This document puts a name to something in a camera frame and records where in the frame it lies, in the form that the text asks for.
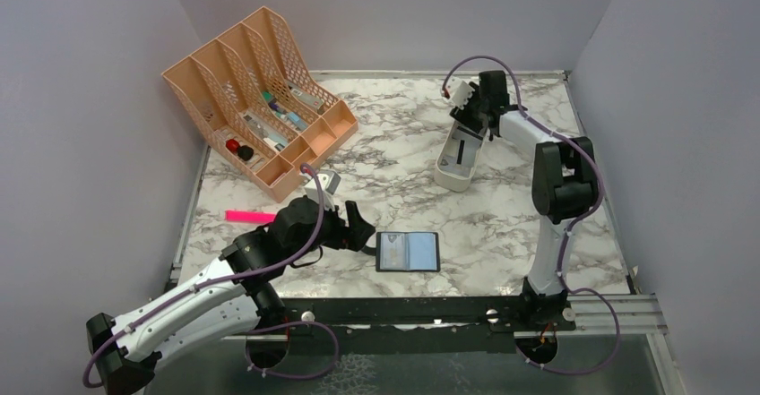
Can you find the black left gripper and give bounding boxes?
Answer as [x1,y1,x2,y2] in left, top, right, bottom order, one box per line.
[285,194,375,265]

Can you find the black leather card holder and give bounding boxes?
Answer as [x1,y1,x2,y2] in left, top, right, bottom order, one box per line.
[360,231,441,272]

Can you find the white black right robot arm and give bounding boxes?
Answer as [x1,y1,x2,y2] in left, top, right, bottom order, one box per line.
[441,70,603,330]

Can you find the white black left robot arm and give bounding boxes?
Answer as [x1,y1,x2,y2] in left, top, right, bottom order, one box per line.
[82,196,376,394]

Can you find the cream oblong plastic tray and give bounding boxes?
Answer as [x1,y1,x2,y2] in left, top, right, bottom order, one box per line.
[434,121,484,192]

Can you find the pink rectangular bar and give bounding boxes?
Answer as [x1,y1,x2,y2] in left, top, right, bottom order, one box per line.
[225,210,276,225]

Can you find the teal pens in organizer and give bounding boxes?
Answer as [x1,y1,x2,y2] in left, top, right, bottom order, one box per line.
[262,91,308,132]

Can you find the grey device in organizer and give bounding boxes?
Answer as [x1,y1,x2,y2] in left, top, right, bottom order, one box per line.
[286,81,325,116]

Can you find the black round item in organizer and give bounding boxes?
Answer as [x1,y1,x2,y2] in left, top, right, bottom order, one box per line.
[237,145,255,162]

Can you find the red round item in organizer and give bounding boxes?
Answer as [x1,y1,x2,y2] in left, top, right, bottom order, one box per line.
[225,139,240,153]

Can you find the peach plastic file organizer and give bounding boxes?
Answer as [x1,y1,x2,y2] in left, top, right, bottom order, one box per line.
[162,7,358,202]

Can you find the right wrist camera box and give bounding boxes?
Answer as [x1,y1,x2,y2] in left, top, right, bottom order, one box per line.
[444,77,479,109]

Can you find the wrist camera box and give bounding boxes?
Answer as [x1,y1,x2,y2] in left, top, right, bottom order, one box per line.
[304,169,341,206]
[444,77,479,109]

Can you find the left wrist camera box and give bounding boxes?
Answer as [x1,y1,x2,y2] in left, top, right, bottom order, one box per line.
[304,169,341,206]

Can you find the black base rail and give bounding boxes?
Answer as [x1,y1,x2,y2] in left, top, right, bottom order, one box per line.
[249,296,576,356]

